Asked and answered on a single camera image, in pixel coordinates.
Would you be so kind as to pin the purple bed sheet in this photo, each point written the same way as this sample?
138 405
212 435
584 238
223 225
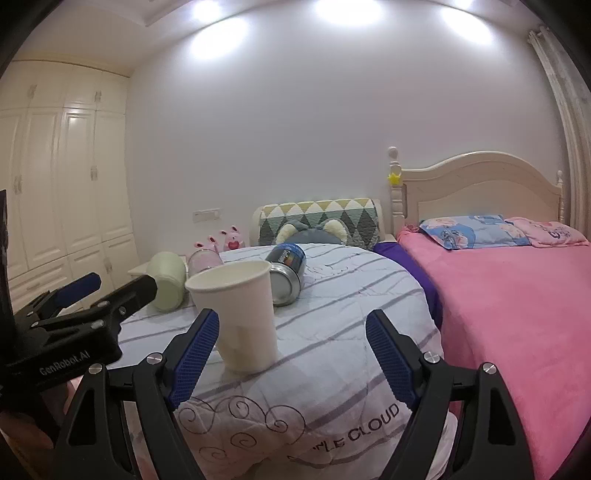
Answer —
415 267

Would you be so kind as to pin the blue printed metal tumbler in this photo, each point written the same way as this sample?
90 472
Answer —
286 277

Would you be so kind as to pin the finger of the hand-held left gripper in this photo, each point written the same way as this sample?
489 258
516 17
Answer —
134 290
78 286

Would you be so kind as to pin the pale green cup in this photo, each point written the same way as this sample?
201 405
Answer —
167 277

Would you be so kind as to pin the pale patterned curtain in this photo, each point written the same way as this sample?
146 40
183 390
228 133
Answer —
572 138

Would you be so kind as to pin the cream wooden bed headboard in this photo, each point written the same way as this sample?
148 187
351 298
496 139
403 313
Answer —
475 189

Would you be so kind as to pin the white wall socket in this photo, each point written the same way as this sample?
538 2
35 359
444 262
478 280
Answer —
207 215

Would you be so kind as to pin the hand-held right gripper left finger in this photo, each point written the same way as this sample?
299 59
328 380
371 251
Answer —
198 355

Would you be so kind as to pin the blue printed pillow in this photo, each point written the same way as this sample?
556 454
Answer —
480 230

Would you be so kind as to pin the yellow star ornament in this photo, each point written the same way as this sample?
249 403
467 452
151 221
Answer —
394 178

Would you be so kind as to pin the triangle patterned quilted cushion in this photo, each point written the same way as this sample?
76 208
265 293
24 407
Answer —
323 212

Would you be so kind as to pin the grey plush toy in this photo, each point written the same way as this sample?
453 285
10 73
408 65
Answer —
314 235

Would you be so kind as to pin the white bedside table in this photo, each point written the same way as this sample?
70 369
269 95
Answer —
138 270

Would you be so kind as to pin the white paper cup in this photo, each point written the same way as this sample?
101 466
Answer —
240 314

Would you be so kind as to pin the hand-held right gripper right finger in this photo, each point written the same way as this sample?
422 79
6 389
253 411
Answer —
390 355

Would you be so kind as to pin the pink bunny plush toy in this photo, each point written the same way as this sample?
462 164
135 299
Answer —
231 237
205 243

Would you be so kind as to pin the pink printed pillow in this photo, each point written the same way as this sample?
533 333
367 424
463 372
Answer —
549 230

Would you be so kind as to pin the white striped quilt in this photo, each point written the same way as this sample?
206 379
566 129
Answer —
323 346

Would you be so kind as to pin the clear pink cup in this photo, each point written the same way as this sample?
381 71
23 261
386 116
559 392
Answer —
205 261

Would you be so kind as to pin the cream panelled wardrobe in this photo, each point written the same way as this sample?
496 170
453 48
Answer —
69 184

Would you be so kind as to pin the pink fleece blanket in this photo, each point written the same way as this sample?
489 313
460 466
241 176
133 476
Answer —
498 323

